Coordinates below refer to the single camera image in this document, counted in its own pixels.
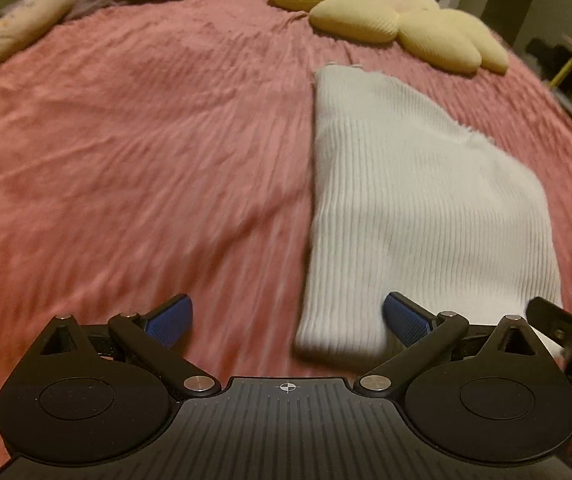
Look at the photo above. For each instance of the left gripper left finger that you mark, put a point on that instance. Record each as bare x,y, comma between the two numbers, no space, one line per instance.
148,340

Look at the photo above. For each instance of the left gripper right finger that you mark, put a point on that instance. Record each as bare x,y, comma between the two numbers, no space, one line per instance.
425,336

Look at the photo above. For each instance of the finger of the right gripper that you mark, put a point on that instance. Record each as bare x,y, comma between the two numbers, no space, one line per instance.
551,321

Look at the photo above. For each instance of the white knit sweater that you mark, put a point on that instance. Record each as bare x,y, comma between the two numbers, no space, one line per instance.
408,200

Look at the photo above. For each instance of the pink ribbed bed blanket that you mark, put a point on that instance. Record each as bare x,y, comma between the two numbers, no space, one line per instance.
164,148

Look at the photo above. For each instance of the yellow flower cushion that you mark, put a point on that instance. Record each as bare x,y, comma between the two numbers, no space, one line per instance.
450,39

